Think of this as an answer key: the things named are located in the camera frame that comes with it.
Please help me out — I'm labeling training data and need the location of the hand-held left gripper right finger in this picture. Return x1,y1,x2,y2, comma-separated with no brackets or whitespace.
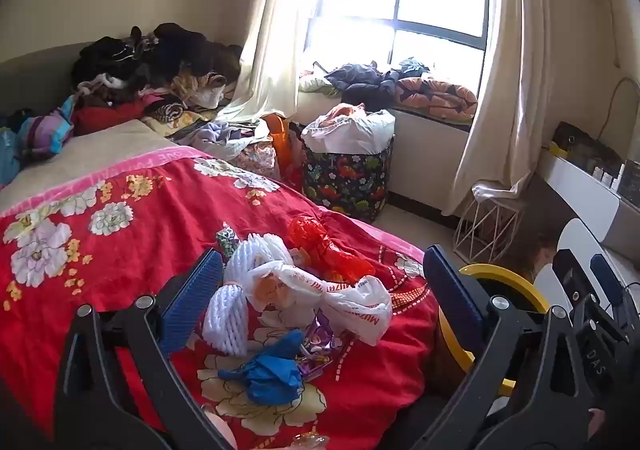
415,245,601,450

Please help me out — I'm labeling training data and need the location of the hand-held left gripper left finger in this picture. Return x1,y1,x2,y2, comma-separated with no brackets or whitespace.
54,248,236,450

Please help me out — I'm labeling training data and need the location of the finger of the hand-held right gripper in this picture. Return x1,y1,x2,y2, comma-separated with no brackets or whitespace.
590,255,629,327
554,249,594,311

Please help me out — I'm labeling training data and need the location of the white foam fruit net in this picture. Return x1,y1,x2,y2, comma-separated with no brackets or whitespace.
202,234,297,357

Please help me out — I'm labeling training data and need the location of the yellow-rimmed trash bin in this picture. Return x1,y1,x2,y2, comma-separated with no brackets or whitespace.
437,264,550,398

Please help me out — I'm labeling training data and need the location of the green patterned wrapper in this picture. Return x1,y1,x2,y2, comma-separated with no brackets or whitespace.
215,225,242,258

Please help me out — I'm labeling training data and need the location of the white printed plastic bag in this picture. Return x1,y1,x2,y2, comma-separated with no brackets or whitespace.
244,261,394,347

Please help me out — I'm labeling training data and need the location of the blue glove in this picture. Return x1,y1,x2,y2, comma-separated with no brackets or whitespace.
217,329,307,407

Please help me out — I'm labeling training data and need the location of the purple snack wrapper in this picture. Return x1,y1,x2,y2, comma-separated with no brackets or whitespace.
297,310,348,383

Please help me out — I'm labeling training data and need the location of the red plastic bag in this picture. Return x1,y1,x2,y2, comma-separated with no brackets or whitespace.
286,215,377,287

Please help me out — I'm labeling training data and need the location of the white chair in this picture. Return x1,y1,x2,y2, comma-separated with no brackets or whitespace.
532,219,608,303

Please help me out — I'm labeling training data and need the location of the red floral blanket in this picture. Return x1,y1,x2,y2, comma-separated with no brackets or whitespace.
0,150,441,450

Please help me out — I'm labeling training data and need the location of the white vanity desk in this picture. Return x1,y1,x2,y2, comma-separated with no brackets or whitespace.
540,150,640,251

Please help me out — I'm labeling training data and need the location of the row of cosmetic bottles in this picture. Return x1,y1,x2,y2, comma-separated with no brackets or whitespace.
590,157,640,205

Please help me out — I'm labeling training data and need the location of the white satin cloth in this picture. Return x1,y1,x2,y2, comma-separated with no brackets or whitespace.
472,182,526,205

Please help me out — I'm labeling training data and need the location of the black case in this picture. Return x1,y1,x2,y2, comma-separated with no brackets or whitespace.
552,121,611,165

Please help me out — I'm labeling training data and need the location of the dinosaur print storage basket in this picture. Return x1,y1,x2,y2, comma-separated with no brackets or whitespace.
301,135,396,225

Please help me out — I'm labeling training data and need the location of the pink floral bag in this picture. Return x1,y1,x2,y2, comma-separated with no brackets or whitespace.
232,140,282,183

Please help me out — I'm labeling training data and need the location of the lavender white garment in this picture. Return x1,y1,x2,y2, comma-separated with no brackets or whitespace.
187,117,273,161

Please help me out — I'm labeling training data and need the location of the white bag of laundry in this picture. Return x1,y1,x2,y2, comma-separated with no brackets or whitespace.
300,102,396,155

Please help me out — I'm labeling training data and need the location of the beige bed sheet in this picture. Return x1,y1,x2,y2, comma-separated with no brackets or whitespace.
0,120,186,211

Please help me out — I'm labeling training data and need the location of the orange bag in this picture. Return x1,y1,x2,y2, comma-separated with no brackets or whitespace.
262,114,296,181

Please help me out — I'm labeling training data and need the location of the cream curtain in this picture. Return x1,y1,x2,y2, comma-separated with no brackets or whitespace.
442,0,616,218
215,0,331,125

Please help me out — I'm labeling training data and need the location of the purple striped cloth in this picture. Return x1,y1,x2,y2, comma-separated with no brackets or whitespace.
17,97,78,161

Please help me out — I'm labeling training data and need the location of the dark blue jacket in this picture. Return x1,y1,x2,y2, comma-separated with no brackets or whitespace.
325,57,431,108

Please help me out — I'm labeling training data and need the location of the blue cloth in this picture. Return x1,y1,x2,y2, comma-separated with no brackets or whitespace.
0,125,23,188

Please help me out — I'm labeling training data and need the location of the green white cloth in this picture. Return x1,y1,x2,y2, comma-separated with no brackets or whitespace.
298,70,341,95

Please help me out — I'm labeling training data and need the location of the pile of dark clothes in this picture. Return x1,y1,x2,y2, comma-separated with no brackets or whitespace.
70,22,246,131

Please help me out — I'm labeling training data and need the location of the grey headboard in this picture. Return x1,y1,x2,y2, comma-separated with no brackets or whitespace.
0,42,96,118

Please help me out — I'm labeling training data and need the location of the white wire side table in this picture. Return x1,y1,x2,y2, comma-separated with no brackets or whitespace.
452,182,526,265

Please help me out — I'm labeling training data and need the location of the grey cable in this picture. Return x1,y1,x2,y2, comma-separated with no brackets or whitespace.
602,76,638,131

